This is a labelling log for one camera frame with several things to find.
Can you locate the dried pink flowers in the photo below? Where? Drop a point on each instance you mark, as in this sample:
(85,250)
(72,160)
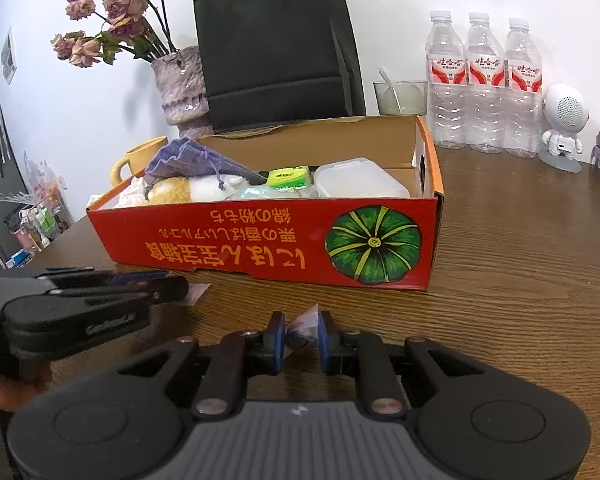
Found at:
(122,7)

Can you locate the purple knitted cloth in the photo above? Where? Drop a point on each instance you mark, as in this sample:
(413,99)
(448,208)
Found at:
(190,157)

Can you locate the yellow mug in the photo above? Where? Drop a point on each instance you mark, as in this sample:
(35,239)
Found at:
(140,157)

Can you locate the clear plastic wrapper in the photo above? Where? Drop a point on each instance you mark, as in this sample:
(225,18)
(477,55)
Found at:
(197,292)

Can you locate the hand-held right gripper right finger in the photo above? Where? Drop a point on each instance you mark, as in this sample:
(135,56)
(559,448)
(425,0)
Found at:
(324,342)

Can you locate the person's left hand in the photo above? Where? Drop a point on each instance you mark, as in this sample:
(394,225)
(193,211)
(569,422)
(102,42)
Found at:
(10,392)

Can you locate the yellow white plush toy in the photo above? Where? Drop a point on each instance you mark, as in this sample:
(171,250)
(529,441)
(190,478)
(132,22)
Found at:
(172,191)

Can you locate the small clear packet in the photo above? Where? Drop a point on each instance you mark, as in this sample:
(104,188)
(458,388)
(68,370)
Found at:
(302,330)

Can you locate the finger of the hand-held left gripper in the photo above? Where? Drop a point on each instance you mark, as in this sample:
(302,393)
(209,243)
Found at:
(130,276)
(165,290)

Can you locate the black paper bag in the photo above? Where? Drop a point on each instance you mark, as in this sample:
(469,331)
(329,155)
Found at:
(270,45)

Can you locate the translucent plastic box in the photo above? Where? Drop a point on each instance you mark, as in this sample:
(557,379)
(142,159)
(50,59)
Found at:
(360,180)

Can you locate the crumpled plastic wrapper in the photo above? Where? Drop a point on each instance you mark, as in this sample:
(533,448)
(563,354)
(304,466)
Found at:
(260,194)

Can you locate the cluttered bottle rack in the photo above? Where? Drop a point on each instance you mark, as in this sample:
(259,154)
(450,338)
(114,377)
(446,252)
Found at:
(35,220)

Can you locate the white robot figure speaker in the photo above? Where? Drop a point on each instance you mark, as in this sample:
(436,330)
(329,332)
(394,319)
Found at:
(565,107)

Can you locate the orange cardboard box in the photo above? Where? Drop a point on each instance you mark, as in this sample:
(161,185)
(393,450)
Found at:
(230,245)

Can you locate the green packet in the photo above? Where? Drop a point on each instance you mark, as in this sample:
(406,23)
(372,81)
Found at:
(290,177)

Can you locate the purple mottled vase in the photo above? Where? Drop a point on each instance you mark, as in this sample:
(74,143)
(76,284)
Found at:
(180,85)

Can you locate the green tinted glass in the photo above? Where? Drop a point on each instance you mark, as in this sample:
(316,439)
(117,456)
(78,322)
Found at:
(410,97)

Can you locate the white crumpled tissue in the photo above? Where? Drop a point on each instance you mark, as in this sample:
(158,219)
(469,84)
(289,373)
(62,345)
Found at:
(132,192)

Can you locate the clear water bottle red label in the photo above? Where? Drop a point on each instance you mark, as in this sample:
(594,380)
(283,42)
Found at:
(522,110)
(445,100)
(485,105)

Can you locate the white plastic spoon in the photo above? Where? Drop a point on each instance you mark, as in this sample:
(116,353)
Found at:
(386,77)

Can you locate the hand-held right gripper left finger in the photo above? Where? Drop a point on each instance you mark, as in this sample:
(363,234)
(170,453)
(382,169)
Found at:
(278,340)

